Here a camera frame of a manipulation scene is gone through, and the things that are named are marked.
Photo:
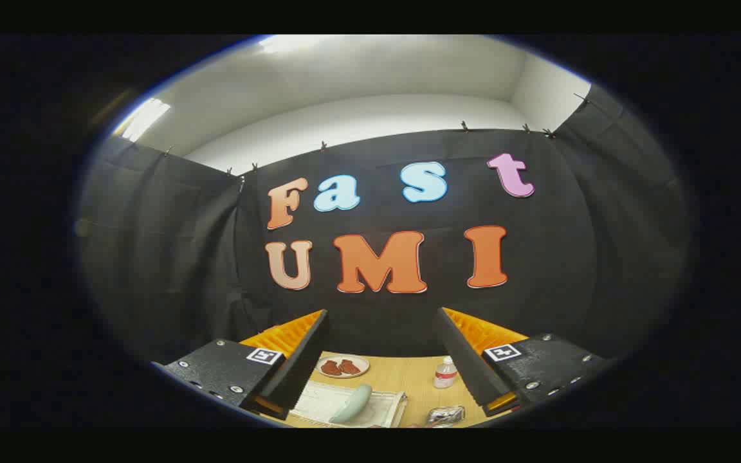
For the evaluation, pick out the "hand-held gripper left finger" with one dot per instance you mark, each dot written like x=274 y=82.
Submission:
x=300 y=366

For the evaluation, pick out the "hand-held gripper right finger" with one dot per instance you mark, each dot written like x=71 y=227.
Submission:
x=467 y=366

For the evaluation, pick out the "mint green plate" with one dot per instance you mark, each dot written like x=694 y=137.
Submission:
x=351 y=404

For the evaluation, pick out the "white plate with meat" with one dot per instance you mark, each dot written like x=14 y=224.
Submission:
x=343 y=375

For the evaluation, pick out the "clear bottle with red label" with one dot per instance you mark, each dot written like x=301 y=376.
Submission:
x=445 y=374

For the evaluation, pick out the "brown meat piece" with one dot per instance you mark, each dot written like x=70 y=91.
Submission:
x=330 y=368
x=349 y=366

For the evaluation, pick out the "ceiling light panel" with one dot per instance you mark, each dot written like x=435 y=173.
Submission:
x=287 y=42
x=142 y=119

